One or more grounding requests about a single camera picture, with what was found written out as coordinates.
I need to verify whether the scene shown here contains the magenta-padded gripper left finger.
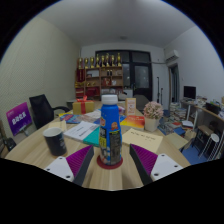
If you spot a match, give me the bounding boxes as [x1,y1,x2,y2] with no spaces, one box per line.
[43,144,95,187]

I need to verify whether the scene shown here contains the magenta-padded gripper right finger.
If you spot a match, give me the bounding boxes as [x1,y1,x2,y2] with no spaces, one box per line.
[129,143,183,186]

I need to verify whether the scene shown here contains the blue drink bottle white cap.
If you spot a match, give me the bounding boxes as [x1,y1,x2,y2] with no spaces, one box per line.
[98,94,123,167]

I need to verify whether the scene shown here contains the pale yellow envelope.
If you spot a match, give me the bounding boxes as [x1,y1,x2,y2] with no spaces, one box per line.
[121,128,164,154]

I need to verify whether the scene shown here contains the black cup white inside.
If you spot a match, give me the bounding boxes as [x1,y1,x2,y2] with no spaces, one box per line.
[42,126,68,157]

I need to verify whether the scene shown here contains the teal and white book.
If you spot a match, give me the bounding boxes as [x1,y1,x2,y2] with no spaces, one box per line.
[63,120,101,148]

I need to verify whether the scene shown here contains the flat round red coaster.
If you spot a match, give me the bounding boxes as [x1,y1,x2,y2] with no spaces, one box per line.
[96,154,124,170]

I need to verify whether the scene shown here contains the orange book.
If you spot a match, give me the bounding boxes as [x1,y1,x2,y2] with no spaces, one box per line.
[120,114,146,130]

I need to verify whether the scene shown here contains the colourful printed booklet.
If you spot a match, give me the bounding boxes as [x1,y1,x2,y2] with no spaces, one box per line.
[59,113,98,125]

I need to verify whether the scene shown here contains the pink flowers in white pot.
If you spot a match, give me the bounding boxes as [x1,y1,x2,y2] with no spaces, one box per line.
[143,101,164,132]

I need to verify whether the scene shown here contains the yellow gift box red ribbon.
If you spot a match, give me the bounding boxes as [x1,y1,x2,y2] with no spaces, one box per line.
[72,96,95,115]

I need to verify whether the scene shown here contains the orange standing card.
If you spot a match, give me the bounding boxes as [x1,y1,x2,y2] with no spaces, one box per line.
[124,97,137,117]

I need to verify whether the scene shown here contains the black office chair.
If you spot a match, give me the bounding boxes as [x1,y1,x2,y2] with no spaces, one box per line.
[28,94,71,130]

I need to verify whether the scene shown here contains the white round stool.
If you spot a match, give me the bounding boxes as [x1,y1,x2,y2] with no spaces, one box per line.
[199,133,220,160]

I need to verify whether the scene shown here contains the low black chair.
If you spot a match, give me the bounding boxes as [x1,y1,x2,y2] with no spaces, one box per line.
[1,136,17,153]

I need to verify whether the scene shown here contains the purple sign board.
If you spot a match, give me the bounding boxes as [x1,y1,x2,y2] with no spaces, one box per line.
[5,102,33,137]

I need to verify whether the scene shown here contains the long wooden side desk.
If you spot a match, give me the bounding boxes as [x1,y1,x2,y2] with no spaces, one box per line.
[179,99,224,158]

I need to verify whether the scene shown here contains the black computer monitor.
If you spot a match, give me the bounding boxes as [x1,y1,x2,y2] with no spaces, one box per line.
[183,85,197,100]

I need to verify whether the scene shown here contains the wooden shelf unit with trophies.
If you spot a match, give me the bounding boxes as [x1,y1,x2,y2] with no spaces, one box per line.
[74,53,124,101]

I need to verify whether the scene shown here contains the dark framed glass door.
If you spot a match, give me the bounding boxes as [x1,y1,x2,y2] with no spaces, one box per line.
[95,49,154,101]

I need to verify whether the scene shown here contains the white wall air conditioner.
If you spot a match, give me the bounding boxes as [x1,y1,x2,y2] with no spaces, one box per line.
[164,49,180,64]

